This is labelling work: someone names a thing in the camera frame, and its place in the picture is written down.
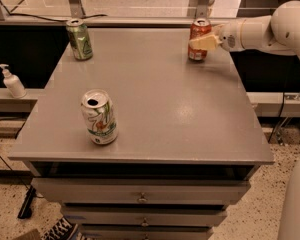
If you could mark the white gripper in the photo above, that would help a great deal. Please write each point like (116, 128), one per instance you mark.
(230, 36)

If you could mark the red coke can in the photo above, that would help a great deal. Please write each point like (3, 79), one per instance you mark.
(198, 28)

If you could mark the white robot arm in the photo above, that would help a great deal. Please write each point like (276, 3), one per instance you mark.
(279, 34)

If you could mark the green soda can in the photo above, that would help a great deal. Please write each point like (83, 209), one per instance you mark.
(79, 39)

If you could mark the white 7up can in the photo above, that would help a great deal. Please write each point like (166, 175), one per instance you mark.
(98, 112)

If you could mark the grey drawer cabinet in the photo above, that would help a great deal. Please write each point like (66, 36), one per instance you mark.
(188, 138)

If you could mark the top drawer metal knob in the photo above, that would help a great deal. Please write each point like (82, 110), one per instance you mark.
(142, 198)

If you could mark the drawer metal knob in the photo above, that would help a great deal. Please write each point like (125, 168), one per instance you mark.
(142, 198)
(144, 223)

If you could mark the white pump soap bottle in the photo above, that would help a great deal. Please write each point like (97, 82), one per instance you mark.
(12, 82)

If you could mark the black white sneaker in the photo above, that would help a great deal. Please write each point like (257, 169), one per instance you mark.
(62, 230)

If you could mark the black power strip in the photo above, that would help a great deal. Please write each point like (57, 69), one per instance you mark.
(25, 211)

